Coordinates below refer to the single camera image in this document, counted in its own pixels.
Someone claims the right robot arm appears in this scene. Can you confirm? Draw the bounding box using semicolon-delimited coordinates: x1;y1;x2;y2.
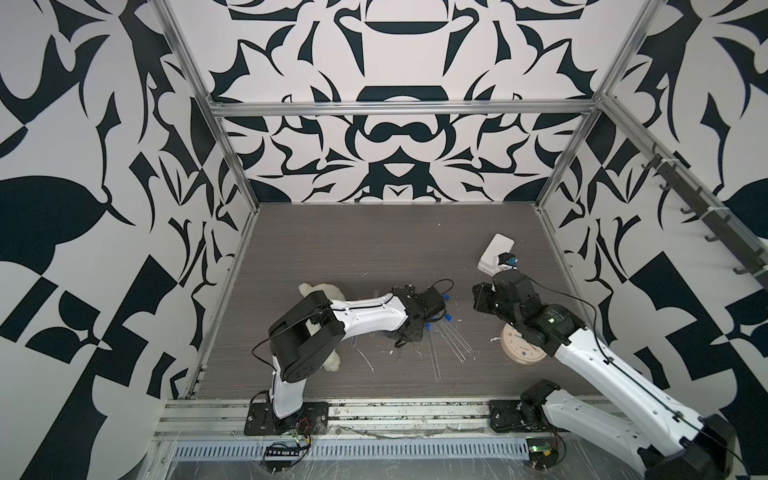
472;269;736;479

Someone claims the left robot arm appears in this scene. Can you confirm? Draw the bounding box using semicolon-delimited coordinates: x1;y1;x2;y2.
268;285;446;420

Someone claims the white rectangular box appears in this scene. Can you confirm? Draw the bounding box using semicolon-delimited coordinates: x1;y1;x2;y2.
477;233;514;276

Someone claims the white plush dog toy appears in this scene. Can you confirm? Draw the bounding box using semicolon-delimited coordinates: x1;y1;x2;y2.
298;283;346;372

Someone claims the right electronics board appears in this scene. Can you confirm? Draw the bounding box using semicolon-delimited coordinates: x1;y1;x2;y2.
526;435;565;471

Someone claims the electronics board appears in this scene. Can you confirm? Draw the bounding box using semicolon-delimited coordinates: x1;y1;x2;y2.
261;443;311;474
526;435;565;471

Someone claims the left electronics board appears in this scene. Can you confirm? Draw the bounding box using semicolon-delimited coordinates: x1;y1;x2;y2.
261;443;311;474

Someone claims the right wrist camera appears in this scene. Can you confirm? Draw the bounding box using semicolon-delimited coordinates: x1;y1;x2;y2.
492;252;518;276

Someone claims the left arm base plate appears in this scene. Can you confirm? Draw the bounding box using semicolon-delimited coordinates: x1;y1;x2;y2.
243;402;330;436

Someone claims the black wall hook rail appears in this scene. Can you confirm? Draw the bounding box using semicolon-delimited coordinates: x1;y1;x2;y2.
643;143;767;290

